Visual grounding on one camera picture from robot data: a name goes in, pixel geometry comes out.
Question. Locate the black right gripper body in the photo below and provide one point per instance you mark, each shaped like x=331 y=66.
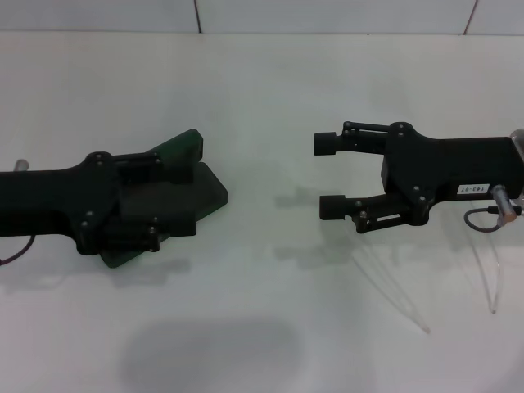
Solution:
x=442 y=168

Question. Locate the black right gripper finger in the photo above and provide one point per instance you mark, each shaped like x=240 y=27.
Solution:
x=333 y=206
x=325 y=143

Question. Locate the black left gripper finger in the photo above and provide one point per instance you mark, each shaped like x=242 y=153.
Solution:
x=139 y=163
x=135 y=239

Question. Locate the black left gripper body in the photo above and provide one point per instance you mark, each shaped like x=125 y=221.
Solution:
x=49 y=192

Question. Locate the green glasses case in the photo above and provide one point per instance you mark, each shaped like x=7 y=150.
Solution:
x=184 y=143

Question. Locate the clear plastic glasses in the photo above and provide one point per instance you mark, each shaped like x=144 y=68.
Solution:
x=494 y=307

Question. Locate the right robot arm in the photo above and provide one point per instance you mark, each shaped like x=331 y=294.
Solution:
x=520 y=139

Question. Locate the silver left gripper post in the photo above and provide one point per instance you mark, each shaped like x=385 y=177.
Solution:
x=22 y=165

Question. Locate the silver gripper post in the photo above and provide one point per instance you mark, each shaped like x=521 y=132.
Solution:
x=505 y=204
x=22 y=165

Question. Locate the silver right gripper post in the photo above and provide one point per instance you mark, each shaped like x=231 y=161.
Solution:
x=505 y=204

